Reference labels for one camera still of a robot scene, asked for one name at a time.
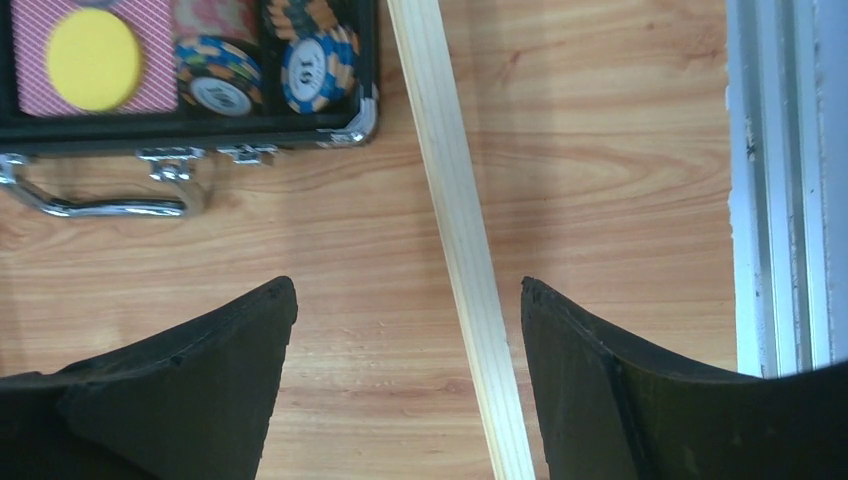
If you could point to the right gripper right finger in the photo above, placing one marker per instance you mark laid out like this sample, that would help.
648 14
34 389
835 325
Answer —
613 405

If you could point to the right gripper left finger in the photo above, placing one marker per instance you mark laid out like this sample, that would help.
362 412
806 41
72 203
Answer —
191 402

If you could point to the light wooden picture frame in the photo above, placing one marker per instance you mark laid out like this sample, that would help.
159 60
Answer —
426 64

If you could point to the black poker chip case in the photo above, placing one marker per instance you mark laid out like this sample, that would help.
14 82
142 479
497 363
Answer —
171 143

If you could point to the yellow dealer button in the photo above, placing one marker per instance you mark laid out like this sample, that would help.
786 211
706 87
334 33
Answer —
94 60

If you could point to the blue orange chip stack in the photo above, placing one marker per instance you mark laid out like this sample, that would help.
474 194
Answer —
318 64

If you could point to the red playing card deck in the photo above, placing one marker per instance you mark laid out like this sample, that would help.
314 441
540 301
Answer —
151 21

